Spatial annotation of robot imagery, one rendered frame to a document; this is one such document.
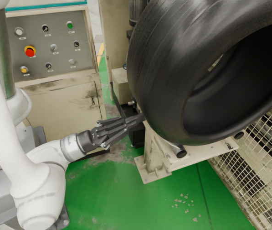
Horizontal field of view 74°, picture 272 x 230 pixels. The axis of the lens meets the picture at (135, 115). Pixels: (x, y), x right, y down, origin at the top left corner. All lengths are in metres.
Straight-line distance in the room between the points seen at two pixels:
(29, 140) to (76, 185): 0.76
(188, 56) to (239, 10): 0.12
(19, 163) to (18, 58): 0.77
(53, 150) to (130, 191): 1.08
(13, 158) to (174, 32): 0.46
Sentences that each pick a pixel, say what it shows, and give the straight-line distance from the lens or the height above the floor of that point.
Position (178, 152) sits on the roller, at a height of 0.92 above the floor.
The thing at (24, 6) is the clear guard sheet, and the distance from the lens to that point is 1.07.
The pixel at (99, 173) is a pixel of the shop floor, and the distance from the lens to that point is 1.73.
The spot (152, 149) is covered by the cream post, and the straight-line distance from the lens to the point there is 1.37.
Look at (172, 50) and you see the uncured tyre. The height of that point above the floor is 1.33.
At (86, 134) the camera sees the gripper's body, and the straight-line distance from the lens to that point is 0.63.
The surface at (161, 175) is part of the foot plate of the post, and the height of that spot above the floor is 0.01.
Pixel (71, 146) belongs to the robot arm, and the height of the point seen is 1.02.
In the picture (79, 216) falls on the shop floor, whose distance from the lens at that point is 1.63.
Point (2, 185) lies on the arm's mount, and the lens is 0.99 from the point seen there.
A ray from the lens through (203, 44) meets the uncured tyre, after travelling 0.43.
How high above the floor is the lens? 1.52
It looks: 45 degrees down
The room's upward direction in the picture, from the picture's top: straight up
